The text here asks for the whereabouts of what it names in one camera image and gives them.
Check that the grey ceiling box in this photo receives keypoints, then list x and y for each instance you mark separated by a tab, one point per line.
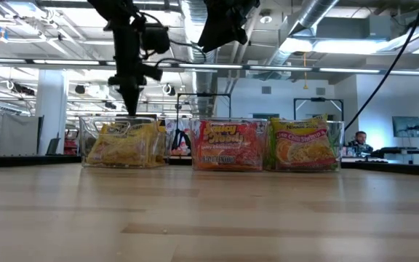
351	27

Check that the red Saucy Noods packet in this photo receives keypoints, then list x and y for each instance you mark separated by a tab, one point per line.
227	145

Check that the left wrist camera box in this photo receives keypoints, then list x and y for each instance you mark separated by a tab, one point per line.
155	39

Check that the person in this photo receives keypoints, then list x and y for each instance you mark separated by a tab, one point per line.
360	140

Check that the yellow creamy chicken ramen packet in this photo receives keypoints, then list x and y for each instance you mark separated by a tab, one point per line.
129	149

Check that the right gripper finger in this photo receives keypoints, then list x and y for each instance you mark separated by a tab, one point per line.
224	32

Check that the dark wall monitor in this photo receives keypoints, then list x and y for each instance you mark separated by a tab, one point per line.
407	125

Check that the long linear ceiling light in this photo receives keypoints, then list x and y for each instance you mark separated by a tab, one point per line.
286	68

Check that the white round ceiling sensor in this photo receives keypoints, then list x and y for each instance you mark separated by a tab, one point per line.
266	17

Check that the green lime chili ramen packet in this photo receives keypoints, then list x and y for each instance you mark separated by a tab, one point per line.
304	149

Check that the black desk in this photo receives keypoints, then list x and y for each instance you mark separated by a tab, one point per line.
395	150

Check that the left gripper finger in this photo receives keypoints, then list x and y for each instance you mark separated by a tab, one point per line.
131	100

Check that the clear plastic bin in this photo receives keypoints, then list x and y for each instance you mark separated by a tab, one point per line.
89	160
340	160
195	165

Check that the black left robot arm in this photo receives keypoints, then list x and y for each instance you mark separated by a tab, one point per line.
115	9

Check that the grey partition panel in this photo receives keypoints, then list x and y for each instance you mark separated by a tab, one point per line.
9	134

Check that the bright rectangular light panel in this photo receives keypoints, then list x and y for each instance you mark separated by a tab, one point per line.
340	46

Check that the grey square wall vent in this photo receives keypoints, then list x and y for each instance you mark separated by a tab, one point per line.
266	90
320	91

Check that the white square pillar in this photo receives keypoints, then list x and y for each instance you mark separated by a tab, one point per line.
51	109

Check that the black ceiling camera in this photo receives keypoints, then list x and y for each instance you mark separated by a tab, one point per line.
170	90
79	89
109	105

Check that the silver round ventilation duct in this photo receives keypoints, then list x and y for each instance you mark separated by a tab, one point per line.
189	22
315	11

